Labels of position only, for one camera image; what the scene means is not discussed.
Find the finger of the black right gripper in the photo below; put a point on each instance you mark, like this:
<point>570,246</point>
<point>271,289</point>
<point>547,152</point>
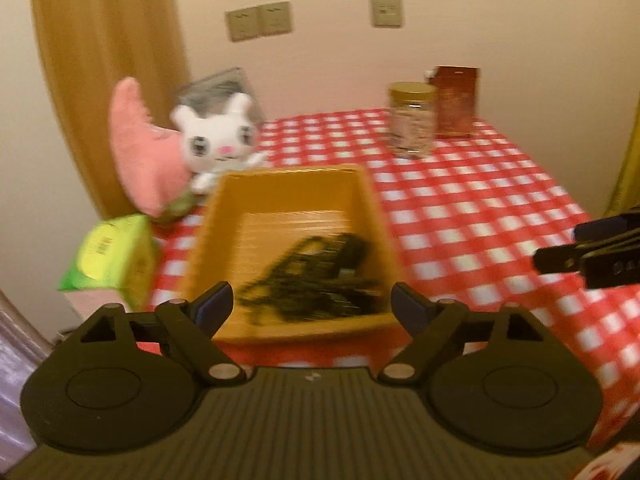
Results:
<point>557,259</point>
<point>600,229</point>

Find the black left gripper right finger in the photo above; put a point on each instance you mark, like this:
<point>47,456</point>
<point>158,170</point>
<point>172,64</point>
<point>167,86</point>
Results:
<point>433,327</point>

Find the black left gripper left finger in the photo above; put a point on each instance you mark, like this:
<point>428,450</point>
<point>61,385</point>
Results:
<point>190,327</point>

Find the yellow plastic tray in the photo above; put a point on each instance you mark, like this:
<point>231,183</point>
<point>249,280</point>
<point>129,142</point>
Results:
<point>254,217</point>

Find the green tissue pack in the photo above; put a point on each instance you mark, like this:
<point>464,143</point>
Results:
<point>115,264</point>

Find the pink star plush toy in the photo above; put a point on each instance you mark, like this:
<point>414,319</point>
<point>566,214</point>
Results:
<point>148,158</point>

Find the white bunny plush toy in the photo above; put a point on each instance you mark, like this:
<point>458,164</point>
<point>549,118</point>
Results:
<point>218,143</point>

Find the red gift box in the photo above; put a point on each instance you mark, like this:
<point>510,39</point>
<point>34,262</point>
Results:
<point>455,102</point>

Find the jar of nuts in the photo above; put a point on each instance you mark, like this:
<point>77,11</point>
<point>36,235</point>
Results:
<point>412,120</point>

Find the framed picture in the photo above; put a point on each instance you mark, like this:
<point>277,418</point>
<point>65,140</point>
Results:
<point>209,94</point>

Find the wooden door panel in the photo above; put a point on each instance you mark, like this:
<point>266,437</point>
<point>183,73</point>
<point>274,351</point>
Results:
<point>88,46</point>

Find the single wall outlet plate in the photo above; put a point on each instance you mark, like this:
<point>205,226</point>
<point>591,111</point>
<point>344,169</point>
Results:
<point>386,13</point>

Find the double wall socket left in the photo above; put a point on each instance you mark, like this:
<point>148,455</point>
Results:
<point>243,24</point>

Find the double wall socket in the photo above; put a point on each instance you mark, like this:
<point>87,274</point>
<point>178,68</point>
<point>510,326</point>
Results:
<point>275,18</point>
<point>243,24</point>

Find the double wall socket right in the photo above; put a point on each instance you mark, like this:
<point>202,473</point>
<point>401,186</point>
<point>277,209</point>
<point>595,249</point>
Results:
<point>275,18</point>

